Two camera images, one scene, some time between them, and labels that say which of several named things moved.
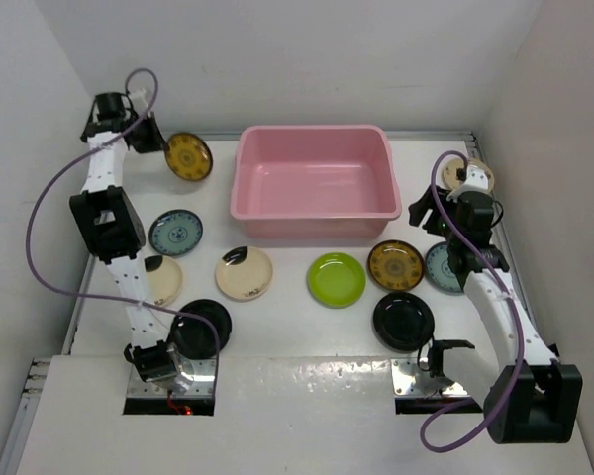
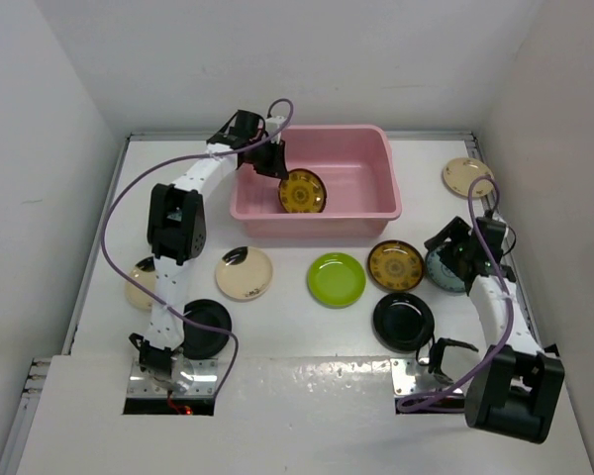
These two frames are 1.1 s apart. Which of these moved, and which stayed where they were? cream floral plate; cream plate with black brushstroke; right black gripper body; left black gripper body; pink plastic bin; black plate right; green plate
Moved: left black gripper body; right black gripper body
Stayed: cream plate with black brushstroke; pink plastic bin; green plate; black plate right; cream floral plate
